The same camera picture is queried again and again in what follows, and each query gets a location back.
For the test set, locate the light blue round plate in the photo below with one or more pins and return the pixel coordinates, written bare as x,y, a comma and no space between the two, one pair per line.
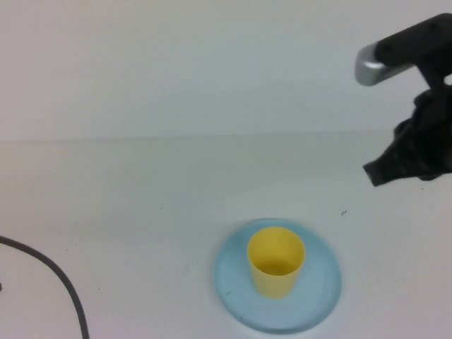
318,275

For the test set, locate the yellow plastic cup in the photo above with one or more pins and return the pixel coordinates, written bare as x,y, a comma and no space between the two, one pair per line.
275,282

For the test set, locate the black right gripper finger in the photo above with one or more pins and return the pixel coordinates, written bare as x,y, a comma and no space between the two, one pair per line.
383,171

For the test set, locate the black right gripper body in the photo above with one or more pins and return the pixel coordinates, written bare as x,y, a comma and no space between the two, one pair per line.
427,141

